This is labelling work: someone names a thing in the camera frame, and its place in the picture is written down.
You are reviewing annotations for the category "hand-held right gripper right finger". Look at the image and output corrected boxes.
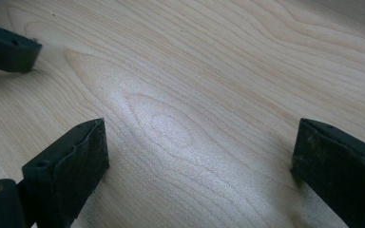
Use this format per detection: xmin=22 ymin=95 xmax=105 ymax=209
xmin=290 ymin=118 xmax=365 ymax=228

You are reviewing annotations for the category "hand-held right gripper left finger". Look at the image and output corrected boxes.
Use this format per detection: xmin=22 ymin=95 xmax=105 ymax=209
xmin=22 ymin=118 xmax=110 ymax=228

